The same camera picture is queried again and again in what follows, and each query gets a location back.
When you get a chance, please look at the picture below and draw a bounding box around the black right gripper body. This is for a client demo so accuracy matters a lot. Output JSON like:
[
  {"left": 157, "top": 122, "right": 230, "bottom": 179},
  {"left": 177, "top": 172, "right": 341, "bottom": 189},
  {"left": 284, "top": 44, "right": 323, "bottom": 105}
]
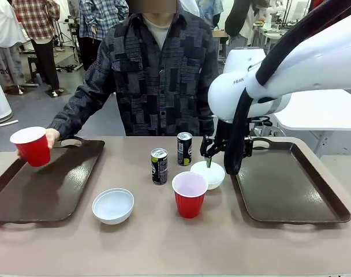
[{"left": 214, "top": 118, "right": 236, "bottom": 154}]

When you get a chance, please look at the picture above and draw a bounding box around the white bowl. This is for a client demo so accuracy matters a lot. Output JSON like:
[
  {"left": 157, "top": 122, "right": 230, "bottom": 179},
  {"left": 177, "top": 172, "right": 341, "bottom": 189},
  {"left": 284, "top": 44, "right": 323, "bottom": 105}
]
[
  {"left": 190, "top": 161, "right": 226, "bottom": 190},
  {"left": 92, "top": 188, "right": 135, "bottom": 226}
]

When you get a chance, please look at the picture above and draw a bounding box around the red plastic cup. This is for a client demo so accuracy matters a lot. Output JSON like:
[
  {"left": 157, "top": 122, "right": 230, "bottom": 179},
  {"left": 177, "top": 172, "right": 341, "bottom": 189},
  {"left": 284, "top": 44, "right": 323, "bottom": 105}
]
[
  {"left": 9, "top": 126, "right": 51, "bottom": 167},
  {"left": 171, "top": 171, "right": 208, "bottom": 219}
]

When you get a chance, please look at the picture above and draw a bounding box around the person right forearm patchwork sleeve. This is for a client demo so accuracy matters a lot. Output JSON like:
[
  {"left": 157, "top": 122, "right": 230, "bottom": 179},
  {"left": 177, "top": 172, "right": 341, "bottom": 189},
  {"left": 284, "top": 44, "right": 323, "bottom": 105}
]
[{"left": 47, "top": 86, "right": 115, "bottom": 139}]

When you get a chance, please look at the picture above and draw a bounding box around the person right hand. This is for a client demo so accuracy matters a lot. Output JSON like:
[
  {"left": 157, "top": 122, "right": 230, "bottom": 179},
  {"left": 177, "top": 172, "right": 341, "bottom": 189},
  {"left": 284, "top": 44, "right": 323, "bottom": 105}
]
[{"left": 44, "top": 128, "right": 62, "bottom": 150}]

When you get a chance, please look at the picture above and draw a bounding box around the black drink can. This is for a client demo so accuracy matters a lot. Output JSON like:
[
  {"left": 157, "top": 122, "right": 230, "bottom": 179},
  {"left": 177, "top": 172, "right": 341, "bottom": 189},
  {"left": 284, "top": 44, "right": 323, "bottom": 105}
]
[
  {"left": 151, "top": 148, "right": 169, "bottom": 186},
  {"left": 177, "top": 132, "right": 192, "bottom": 166}
]

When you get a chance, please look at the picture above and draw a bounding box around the person in patchwork shirt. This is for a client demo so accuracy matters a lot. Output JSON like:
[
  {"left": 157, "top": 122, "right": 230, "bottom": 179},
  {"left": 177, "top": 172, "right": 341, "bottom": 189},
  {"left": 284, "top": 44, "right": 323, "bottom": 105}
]
[{"left": 84, "top": 0, "right": 222, "bottom": 137}]

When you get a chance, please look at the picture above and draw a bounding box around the dark brown serving tray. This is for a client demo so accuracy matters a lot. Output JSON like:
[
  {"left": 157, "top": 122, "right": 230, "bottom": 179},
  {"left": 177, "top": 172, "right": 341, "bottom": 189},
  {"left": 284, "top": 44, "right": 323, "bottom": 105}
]
[
  {"left": 0, "top": 137, "right": 106, "bottom": 223},
  {"left": 230, "top": 137, "right": 351, "bottom": 224}
]

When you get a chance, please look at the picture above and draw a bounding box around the white side table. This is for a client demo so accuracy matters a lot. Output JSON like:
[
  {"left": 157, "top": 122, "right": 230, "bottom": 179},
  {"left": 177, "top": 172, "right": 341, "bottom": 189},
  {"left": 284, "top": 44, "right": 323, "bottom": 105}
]
[{"left": 273, "top": 88, "right": 351, "bottom": 158}]

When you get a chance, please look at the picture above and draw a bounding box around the bystander in black jacket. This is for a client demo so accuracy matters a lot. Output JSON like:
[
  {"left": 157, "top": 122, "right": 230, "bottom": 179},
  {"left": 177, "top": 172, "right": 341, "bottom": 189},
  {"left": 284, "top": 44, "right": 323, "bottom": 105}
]
[{"left": 224, "top": 0, "right": 268, "bottom": 48}]

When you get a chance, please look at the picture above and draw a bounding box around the bystander in blue plaid shirt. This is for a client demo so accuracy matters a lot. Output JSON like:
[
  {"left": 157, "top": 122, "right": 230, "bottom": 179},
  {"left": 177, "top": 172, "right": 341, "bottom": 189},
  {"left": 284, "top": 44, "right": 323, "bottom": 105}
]
[{"left": 77, "top": 0, "right": 130, "bottom": 72}]

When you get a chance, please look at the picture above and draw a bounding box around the black stool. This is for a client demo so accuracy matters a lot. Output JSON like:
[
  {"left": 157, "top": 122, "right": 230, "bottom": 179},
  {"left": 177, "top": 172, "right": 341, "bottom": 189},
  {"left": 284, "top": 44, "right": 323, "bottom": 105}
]
[{"left": 27, "top": 55, "right": 45, "bottom": 85}]

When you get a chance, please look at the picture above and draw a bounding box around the bystander in red plaid shirt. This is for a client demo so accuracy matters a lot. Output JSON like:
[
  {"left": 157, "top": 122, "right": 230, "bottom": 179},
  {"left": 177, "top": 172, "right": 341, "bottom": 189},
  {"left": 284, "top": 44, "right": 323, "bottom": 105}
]
[{"left": 12, "top": 0, "right": 61, "bottom": 98}]

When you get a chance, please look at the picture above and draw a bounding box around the bystander in white top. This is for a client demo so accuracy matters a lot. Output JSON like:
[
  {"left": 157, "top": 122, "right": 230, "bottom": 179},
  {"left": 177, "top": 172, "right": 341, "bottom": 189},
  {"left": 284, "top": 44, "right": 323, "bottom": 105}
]
[{"left": 0, "top": 0, "right": 28, "bottom": 95}]

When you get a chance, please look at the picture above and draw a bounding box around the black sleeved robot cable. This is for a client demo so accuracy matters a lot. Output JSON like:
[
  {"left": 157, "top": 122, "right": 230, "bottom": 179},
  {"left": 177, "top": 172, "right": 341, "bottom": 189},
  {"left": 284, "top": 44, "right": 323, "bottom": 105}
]
[{"left": 223, "top": 0, "right": 351, "bottom": 175}]

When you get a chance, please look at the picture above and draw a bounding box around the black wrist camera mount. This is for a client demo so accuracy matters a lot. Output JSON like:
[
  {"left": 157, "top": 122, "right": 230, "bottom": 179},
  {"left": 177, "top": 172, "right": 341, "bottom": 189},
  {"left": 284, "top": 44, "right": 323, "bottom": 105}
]
[{"left": 243, "top": 135, "right": 254, "bottom": 159}]

